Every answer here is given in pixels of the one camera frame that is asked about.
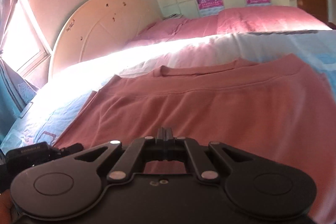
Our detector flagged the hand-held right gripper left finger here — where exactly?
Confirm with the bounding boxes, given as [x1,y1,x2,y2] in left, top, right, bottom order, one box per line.
[64,127,166,180]

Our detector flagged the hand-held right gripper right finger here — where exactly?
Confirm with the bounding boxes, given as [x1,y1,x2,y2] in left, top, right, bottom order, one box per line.
[166,127,259,180]

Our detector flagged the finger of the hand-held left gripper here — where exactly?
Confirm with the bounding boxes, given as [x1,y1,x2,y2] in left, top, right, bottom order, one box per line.
[52,143,84,161]

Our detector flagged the pink long-sleeve sweater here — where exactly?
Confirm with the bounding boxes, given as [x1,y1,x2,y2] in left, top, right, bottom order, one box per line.
[54,53,336,224]

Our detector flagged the blue patterned curtain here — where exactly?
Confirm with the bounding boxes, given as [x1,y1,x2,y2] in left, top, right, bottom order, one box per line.
[0,0,38,147]

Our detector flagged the window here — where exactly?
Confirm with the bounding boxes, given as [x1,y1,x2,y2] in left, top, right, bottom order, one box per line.
[0,0,52,75]

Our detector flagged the cream round headboard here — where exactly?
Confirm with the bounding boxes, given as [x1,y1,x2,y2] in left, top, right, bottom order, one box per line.
[49,0,164,79]

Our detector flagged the pink pillow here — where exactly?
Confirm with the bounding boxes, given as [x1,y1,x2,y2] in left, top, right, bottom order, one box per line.
[126,16,219,48]

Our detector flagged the pink pillows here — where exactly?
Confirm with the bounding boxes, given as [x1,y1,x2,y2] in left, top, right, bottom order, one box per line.
[217,5,332,35]

